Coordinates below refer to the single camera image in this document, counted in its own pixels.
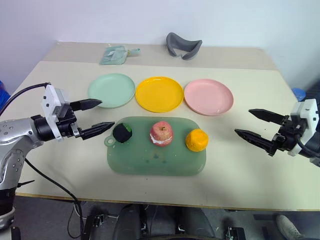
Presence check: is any yellow plate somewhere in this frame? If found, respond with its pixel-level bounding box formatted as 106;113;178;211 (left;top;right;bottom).
135;76;185;113

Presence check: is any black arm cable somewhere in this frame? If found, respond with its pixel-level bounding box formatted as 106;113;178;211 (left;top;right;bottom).
0;81;52;116
294;119;318;159

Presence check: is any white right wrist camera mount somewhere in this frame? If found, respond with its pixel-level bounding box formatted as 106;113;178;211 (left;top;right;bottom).
287;98;320;157

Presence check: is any red apple in white net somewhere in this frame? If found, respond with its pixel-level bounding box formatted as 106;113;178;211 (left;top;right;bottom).
149;120;175;148

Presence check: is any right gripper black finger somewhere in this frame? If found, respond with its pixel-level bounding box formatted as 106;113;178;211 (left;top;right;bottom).
234;128;275;155
247;108;291;125

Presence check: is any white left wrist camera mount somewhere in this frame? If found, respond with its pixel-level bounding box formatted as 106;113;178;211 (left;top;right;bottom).
40;84;73;143

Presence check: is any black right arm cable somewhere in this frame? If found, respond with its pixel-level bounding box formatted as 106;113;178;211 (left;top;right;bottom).
294;119;318;159

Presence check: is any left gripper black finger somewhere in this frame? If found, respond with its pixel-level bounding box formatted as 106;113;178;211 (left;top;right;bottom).
69;98;103;112
80;121;116;141

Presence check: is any orange fruit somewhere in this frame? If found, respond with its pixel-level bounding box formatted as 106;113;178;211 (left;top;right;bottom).
184;128;210;153

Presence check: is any light green plate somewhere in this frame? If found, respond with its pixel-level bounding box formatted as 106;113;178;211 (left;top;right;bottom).
87;72;136;109

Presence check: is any translucent green cutting board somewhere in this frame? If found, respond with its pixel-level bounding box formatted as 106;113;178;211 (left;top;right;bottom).
103;115;208;177

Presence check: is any pale green plastic pouch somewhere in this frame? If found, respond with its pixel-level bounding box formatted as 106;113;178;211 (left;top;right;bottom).
99;44;141;66

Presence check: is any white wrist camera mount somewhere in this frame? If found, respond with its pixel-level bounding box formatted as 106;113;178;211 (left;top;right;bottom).
40;84;73;143
287;98;320;157

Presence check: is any blue round container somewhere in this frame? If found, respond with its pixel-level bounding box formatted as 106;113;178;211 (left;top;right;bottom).
291;87;307;103

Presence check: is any grey curved fabric cushion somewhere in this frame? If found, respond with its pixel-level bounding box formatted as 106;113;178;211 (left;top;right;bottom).
165;31;204;61

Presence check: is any pink plate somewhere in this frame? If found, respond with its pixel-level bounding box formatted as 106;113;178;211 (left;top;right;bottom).
183;78;235;117

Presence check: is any black box with connectors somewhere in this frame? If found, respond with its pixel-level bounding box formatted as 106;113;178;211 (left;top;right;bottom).
83;211;109;240
224;225;248;240

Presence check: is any dark avocado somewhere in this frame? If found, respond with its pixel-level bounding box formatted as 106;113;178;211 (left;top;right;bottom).
112;122;133;144

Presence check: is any black cable under table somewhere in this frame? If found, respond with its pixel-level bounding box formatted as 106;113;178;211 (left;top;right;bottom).
24;158;84;240

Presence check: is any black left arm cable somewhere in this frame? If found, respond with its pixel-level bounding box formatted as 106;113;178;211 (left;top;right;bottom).
0;81;52;116

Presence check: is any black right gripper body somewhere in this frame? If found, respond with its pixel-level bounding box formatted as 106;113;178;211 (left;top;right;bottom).
265;114;309;158

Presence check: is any white shoe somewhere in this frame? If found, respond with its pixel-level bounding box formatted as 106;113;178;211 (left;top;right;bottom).
275;214;305;240

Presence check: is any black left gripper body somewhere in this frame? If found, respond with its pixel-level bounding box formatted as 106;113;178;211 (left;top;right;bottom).
56;101;84;141

